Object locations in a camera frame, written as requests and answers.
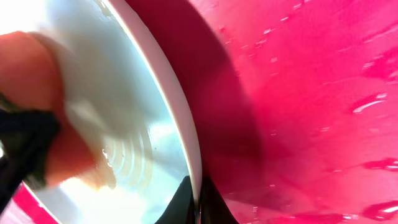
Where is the red plastic tray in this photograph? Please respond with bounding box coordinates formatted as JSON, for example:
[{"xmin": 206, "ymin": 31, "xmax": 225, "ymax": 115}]
[{"xmin": 15, "ymin": 0, "xmax": 397, "ymax": 223}]

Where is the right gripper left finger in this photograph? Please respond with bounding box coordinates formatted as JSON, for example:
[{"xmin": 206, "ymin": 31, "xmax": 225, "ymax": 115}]
[{"xmin": 155, "ymin": 176, "xmax": 196, "ymax": 224}]

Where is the pale blue plate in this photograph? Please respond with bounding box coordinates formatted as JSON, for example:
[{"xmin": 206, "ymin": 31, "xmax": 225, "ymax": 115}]
[{"xmin": 1, "ymin": 0, "xmax": 201, "ymax": 223}]

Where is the orange green sponge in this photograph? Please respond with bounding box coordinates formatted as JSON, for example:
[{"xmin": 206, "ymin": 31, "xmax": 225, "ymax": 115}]
[{"xmin": 1, "ymin": 31, "xmax": 116, "ymax": 188}]

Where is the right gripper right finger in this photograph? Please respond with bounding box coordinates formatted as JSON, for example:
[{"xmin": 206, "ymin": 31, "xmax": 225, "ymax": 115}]
[{"xmin": 200, "ymin": 177, "xmax": 239, "ymax": 224}]

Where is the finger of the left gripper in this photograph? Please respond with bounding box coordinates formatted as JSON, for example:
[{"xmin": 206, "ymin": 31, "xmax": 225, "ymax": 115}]
[{"xmin": 1, "ymin": 95, "xmax": 60, "ymax": 212}]

